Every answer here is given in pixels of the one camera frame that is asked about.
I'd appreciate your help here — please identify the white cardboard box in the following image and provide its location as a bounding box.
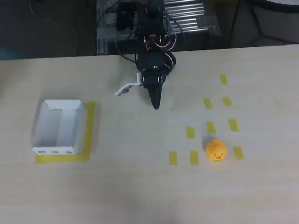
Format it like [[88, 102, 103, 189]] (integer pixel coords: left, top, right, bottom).
[[28, 97, 88, 159]]

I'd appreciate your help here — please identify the orange toy chick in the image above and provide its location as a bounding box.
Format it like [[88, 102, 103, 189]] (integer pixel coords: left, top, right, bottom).
[[204, 138, 228, 163]]

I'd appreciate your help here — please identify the black metal table stand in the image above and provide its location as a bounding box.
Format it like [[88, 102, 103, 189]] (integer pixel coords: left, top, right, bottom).
[[225, 0, 299, 50]]

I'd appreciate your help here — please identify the thin grey floor cable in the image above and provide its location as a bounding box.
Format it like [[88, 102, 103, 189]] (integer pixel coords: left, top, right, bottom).
[[28, 0, 80, 59]]

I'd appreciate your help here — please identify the long yellow tape strip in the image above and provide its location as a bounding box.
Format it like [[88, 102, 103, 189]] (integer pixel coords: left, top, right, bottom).
[[78, 100, 101, 162], [35, 151, 91, 166]]

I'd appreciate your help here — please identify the aluminium profile frame rack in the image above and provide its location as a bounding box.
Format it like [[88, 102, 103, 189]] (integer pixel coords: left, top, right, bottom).
[[93, 0, 222, 56]]

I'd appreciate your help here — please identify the red white servo cable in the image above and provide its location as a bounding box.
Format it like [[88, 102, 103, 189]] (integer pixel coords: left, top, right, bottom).
[[142, 11, 180, 53]]

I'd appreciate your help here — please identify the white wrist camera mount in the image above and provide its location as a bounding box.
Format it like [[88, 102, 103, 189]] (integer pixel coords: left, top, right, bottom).
[[113, 73, 143, 97]]

